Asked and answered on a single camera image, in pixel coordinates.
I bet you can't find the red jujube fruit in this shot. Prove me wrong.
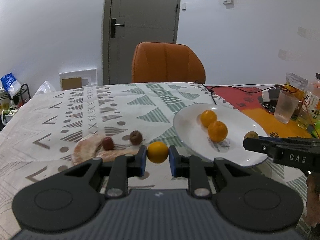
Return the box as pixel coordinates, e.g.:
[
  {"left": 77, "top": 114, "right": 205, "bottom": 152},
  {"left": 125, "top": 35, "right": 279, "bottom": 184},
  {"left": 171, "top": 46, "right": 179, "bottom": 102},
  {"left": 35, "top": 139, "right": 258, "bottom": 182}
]
[{"left": 102, "top": 137, "right": 114, "bottom": 151}]

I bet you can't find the peeled pomelo piece large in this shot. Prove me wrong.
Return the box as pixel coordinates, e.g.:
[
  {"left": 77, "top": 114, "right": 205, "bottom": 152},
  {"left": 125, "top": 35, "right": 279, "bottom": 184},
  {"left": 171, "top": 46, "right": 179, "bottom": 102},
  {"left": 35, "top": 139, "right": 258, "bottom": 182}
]
[{"left": 71, "top": 133, "right": 105, "bottom": 165}]

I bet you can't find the small orange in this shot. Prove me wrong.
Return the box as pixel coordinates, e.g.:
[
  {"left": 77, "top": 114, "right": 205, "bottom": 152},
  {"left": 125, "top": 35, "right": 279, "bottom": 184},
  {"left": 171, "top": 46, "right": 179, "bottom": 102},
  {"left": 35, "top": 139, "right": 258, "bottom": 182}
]
[{"left": 147, "top": 141, "right": 169, "bottom": 164}]

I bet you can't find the large orange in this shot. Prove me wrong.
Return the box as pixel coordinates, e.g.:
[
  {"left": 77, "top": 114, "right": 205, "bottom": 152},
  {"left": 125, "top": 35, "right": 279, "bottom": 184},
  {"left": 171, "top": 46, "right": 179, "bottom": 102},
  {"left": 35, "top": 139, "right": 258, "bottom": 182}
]
[
  {"left": 207, "top": 121, "right": 228, "bottom": 142},
  {"left": 200, "top": 110, "right": 217, "bottom": 128}
]

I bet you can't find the green-yellow small fruit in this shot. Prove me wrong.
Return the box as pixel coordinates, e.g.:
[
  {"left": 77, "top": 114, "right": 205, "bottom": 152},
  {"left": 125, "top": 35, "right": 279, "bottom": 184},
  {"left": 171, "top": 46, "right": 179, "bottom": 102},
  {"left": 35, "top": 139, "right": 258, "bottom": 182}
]
[{"left": 244, "top": 131, "right": 259, "bottom": 140}]

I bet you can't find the person's right hand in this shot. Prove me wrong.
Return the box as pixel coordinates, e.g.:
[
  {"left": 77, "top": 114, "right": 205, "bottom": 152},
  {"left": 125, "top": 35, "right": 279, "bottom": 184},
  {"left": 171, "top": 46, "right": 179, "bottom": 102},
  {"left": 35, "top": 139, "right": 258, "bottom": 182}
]
[{"left": 305, "top": 175, "right": 319, "bottom": 228}]

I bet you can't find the bottle with label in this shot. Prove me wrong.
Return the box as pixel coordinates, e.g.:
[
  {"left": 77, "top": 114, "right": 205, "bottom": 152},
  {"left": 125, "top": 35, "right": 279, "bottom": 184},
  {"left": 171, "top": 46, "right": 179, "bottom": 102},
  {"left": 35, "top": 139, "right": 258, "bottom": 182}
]
[{"left": 297, "top": 73, "right": 319, "bottom": 130}]

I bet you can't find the white enamel plate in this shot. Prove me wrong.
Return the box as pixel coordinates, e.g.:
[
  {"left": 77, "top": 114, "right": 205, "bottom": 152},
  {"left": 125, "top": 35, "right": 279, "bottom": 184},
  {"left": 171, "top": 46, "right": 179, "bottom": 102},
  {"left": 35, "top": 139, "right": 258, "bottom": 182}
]
[{"left": 173, "top": 103, "right": 267, "bottom": 167}]

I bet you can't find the frosted drinking glass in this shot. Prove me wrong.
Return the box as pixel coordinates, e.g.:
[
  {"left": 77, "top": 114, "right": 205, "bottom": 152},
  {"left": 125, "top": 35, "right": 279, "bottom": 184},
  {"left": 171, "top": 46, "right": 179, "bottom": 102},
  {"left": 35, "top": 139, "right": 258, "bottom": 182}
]
[{"left": 274, "top": 90, "right": 299, "bottom": 124}]

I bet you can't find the snack packet clear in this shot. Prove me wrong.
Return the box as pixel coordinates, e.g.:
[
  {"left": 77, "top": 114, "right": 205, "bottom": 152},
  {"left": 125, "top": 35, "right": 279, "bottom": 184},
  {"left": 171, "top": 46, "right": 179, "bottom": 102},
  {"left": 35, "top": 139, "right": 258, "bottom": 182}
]
[{"left": 285, "top": 73, "right": 308, "bottom": 117}]

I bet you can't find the white charger plug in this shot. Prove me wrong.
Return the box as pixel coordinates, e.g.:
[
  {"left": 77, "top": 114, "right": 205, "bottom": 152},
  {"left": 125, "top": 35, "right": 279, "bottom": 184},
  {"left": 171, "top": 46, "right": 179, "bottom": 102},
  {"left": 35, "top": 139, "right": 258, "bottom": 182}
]
[{"left": 261, "top": 88, "right": 281, "bottom": 102}]

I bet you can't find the red orange cartoon mat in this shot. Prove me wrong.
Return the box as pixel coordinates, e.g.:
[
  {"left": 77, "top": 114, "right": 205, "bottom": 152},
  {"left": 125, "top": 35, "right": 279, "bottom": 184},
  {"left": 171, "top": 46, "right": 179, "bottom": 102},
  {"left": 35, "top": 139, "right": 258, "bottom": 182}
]
[{"left": 206, "top": 85, "right": 312, "bottom": 138}]

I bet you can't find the clear plastic bag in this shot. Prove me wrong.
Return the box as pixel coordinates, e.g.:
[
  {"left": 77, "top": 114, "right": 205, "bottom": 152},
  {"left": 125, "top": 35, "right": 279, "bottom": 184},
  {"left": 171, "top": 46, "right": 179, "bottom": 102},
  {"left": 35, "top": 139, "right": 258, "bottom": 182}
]
[{"left": 34, "top": 81, "right": 56, "bottom": 95}]

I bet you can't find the orange leather chair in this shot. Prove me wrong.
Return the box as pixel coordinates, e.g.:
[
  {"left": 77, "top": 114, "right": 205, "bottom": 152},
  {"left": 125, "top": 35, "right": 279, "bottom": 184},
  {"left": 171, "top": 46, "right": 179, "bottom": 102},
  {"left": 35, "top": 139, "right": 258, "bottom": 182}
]
[{"left": 131, "top": 42, "right": 206, "bottom": 83}]

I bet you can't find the blue white plastic bag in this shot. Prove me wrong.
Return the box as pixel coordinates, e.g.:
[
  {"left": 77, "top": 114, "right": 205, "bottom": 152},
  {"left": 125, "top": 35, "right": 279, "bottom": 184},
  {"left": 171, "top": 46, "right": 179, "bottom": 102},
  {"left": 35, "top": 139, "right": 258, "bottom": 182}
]
[{"left": 1, "top": 73, "right": 22, "bottom": 98}]

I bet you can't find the black cable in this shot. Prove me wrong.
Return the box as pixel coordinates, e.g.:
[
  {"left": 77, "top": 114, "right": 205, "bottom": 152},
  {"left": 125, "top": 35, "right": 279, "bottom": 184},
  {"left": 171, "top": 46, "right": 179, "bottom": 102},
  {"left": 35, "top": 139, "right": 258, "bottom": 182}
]
[{"left": 195, "top": 80, "right": 286, "bottom": 106}]

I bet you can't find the white wall panel box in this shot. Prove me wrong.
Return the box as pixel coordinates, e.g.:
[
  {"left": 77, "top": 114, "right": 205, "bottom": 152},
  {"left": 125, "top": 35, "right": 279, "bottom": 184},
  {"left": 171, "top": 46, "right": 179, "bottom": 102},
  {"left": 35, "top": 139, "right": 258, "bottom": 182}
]
[{"left": 59, "top": 68, "right": 97, "bottom": 90}]

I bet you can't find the black wire rack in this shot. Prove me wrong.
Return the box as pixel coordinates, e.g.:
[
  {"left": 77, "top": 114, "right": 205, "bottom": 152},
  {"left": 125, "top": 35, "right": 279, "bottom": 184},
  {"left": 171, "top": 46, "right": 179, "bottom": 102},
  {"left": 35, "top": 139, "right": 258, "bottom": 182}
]
[{"left": 1, "top": 83, "right": 31, "bottom": 110}]

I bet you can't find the grey door with handle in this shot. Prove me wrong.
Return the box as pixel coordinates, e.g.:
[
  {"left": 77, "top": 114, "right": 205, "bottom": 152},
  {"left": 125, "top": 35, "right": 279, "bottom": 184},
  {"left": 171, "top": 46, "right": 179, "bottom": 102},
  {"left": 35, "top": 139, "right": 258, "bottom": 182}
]
[{"left": 102, "top": 0, "right": 180, "bottom": 85}]

